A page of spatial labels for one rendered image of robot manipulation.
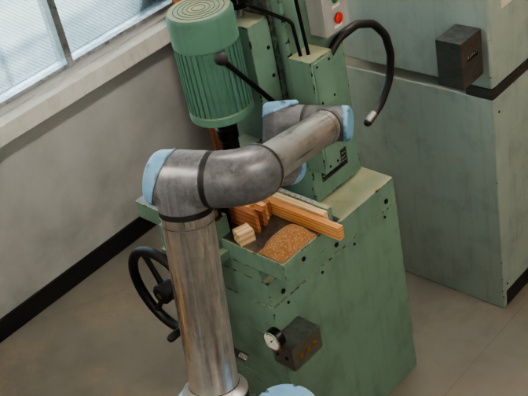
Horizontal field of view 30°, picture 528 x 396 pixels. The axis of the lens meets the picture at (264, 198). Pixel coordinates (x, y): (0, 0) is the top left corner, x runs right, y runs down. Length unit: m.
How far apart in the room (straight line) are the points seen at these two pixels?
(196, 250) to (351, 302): 1.09
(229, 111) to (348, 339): 0.89
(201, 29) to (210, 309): 0.75
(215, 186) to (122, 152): 2.29
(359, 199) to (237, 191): 1.04
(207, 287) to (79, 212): 2.12
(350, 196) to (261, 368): 0.58
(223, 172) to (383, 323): 1.42
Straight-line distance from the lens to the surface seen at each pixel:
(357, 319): 3.09
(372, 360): 3.25
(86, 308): 4.10
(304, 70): 2.64
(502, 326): 3.63
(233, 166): 1.92
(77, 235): 4.16
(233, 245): 2.68
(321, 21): 2.66
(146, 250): 2.66
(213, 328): 2.11
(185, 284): 2.06
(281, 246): 2.59
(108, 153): 4.15
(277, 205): 2.72
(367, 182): 2.99
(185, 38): 2.50
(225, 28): 2.50
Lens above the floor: 2.49
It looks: 34 degrees down
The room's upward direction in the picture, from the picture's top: 12 degrees counter-clockwise
